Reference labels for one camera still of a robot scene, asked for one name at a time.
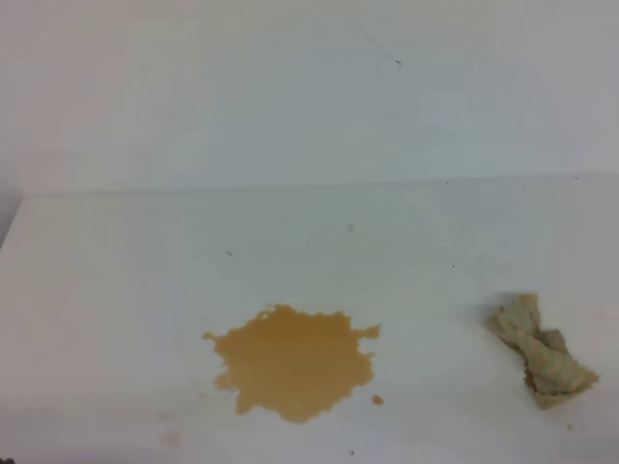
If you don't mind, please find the green stained rag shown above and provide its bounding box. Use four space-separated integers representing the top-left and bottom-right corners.
486 293 600 410

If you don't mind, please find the brown coffee stain puddle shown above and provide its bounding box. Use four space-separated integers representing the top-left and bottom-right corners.
202 304 381 424

